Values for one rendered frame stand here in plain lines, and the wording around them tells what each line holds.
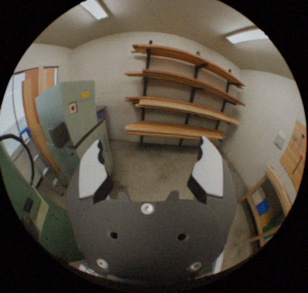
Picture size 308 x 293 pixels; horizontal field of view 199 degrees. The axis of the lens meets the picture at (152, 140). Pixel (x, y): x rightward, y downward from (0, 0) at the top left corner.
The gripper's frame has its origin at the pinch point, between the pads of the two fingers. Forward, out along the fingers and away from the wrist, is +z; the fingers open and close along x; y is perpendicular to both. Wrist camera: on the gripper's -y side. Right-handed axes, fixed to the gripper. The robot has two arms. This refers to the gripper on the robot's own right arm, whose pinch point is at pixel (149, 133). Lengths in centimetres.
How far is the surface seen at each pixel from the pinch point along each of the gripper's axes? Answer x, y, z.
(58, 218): -68, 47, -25
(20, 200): -75, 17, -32
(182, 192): 44, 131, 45
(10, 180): -74, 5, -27
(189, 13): 56, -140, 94
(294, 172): 238, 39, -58
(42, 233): -67, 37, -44
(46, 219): -67, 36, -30
